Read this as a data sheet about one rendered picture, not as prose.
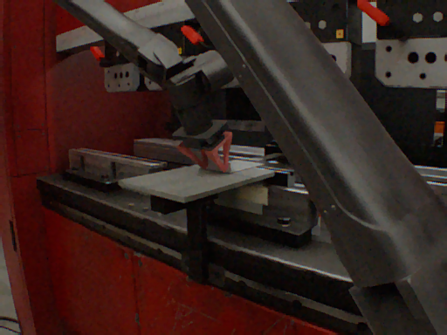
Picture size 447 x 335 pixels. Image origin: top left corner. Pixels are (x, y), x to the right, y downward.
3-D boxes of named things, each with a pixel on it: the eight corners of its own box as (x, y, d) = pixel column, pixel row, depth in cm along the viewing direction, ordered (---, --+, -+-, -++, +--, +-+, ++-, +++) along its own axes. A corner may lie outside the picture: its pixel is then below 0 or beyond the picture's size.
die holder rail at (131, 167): (70, 174, 133) (68, 149, 131) (84, 172, 137) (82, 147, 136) (152, 197, 101) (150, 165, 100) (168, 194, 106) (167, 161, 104)
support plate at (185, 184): (118, 185, 67) (117, 180, 67) (210, 166, 87) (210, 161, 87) (184, 203, 56) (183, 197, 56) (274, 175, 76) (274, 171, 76)
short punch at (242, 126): (225, 129, 84) (225, 87, 82) (230, 128, 85) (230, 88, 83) (261, 132, 77) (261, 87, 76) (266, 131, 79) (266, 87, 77)
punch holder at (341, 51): (272, 86, 70) (273, 3, 67) (294, 87, 76) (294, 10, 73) (346, 85, 60) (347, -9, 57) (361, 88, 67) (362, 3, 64)
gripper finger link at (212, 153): (216, 158, 78) (202, 120, 73) (243, 162, 74) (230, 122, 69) (197, 177, 74) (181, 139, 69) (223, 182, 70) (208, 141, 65)
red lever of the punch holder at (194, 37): (182, 23, 78) (206, 48, 74) (194, 26, 81) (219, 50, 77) (177, 30, 79) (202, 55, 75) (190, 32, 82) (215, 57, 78)
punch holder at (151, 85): (144, 90, 95) (143, 29, 92) (168, 90, 101) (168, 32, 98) (183, 88, 85) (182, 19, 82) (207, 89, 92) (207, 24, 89)
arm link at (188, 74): (157, 79, 65) (171, 82, 61) (188, 64, 68) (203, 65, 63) (171, 112, 69) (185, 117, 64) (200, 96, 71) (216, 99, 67)
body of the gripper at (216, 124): (194, 126, 76) (182, 94, 72) (231, 128, 69) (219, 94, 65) (174, 143, 72) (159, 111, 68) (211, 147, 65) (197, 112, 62)
